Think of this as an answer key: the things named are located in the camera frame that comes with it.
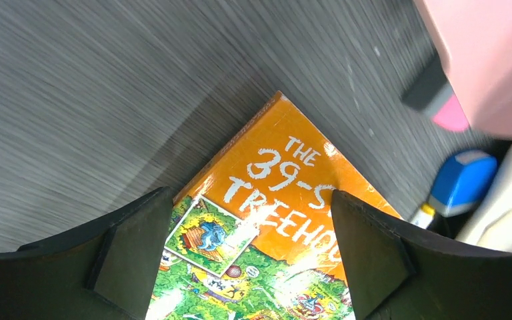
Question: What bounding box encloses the white marker yellow cap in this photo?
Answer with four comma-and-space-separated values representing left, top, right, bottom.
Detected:
409, 202, 436, 229

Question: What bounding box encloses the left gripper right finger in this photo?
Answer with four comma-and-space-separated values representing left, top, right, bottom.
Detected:
331, 190, 512, 319

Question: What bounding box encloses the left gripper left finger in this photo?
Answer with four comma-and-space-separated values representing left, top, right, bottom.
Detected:
0, 187, 173, 319

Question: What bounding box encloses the blue pencil sharpener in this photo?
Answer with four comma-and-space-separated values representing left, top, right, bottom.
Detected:
427, 149, 498, 217

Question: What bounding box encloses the orange treehouse book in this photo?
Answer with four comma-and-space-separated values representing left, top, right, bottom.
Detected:
146, 92, 396, 319

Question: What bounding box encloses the pink eraser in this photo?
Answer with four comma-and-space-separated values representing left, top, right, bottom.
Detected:
401, 54, 470, 132

